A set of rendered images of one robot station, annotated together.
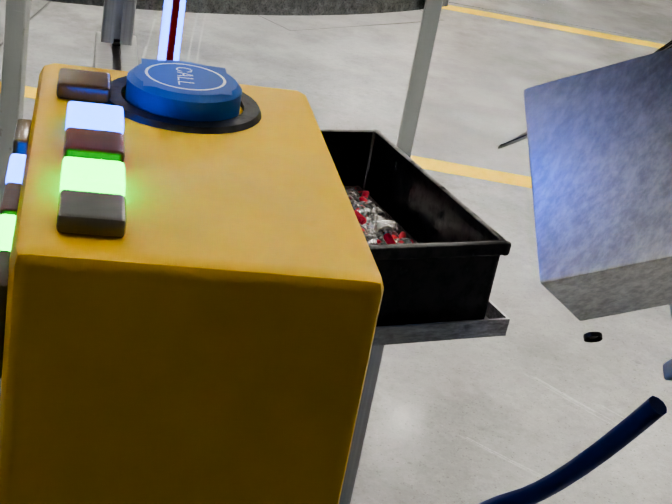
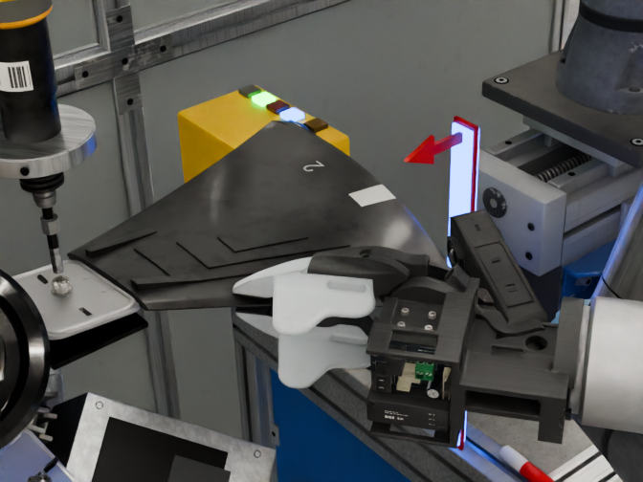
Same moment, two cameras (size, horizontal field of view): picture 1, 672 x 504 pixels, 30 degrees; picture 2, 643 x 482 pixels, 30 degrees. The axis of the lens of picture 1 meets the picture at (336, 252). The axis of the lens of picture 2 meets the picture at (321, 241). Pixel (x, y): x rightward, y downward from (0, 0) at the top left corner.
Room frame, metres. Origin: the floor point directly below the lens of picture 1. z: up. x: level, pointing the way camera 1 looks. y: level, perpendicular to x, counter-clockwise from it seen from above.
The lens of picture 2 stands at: (1.36, -0.32, 1.62)
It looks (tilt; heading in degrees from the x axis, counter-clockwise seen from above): 33 degrees down; 156
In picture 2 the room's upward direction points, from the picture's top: 2 degrees counter-clockwise
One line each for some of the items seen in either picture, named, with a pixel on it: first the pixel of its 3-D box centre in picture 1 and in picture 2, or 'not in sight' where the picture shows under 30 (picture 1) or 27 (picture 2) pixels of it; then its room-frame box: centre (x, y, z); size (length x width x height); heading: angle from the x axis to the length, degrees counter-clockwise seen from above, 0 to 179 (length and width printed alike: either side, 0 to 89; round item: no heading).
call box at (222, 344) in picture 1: (170, 293); (264, 167); (0.37, 0.05, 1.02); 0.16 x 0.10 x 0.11; 14
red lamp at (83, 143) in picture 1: (94, 147); (277, 106); (0.35, 0.08, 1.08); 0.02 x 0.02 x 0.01; 14
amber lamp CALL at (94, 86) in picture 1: (84, 85); (316, 125); (0.40, 0.10, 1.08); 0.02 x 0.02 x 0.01; 14
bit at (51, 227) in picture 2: not in sight; (52, 235); (0.74, -0.23, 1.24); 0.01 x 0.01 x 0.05
